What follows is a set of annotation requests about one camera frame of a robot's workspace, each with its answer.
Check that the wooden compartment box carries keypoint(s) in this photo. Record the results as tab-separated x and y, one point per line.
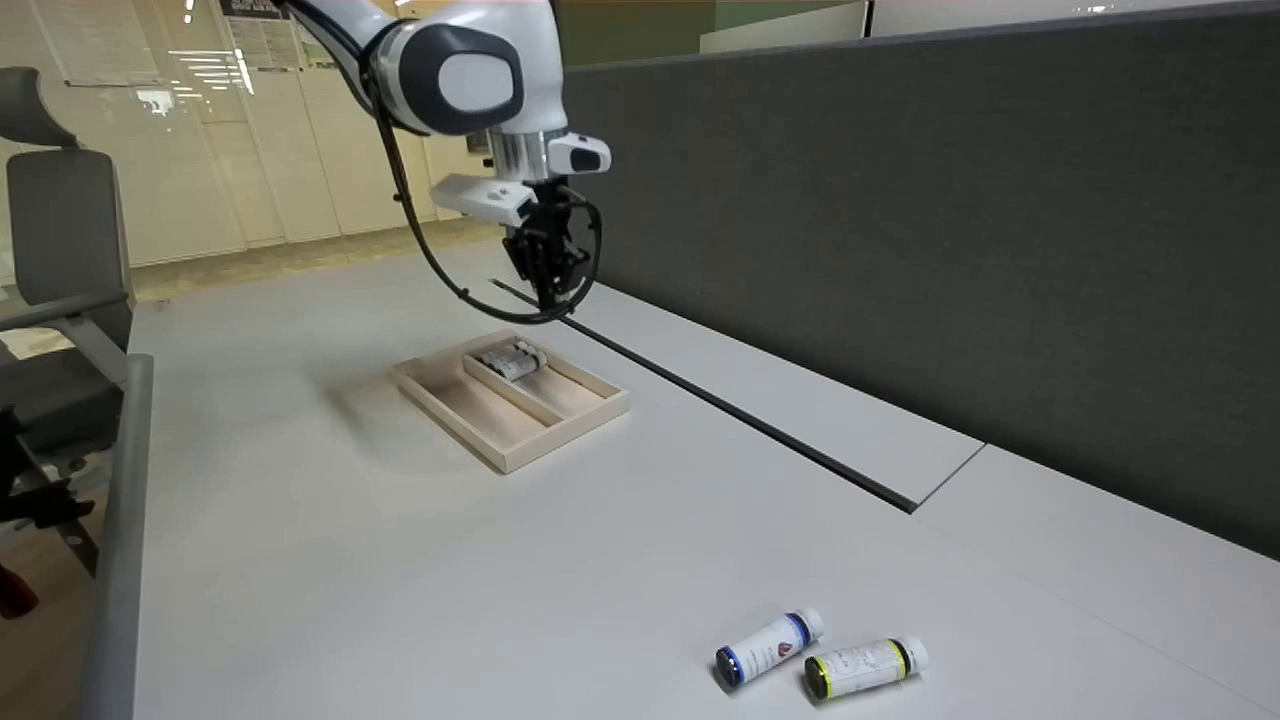
505	420

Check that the white bottle grey label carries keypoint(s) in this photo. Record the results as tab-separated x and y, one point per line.
530	350
507	363

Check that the wall poster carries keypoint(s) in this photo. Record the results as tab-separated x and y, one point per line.
262	35

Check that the white partition panel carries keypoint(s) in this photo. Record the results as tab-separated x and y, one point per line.
785	28

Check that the dark grey desk partition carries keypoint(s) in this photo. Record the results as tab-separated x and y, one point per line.
950	230

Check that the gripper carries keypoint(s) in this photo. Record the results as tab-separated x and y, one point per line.
548	208

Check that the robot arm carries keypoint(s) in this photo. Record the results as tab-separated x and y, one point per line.
470	70

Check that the white bottle yellow band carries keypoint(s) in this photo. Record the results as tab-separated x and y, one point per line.
862	667

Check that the white bottle blue band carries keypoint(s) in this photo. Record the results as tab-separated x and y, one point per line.
768	647

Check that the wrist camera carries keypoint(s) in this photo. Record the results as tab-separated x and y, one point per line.
480	198

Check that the grey office chair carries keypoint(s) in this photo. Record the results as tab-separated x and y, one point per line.
68	225

